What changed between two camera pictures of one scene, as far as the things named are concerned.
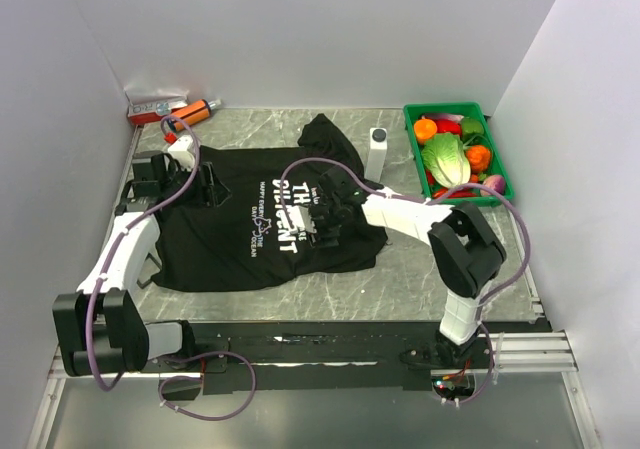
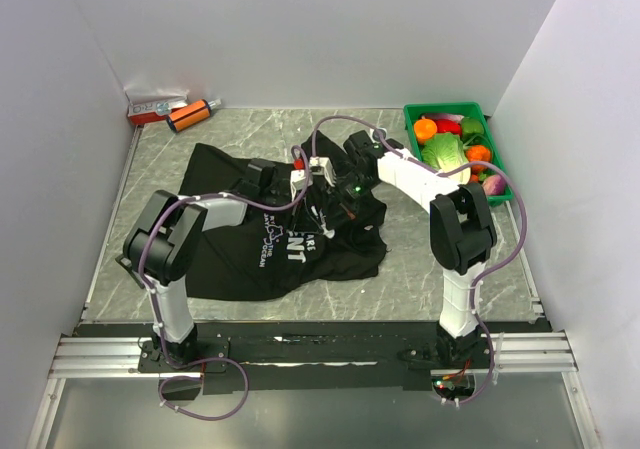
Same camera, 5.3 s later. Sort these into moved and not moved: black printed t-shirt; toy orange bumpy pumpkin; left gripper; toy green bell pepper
Moved: left gripper
Not moved: black printed t-shirt; toy orange bumpy pumpkin; toy green bell pepper
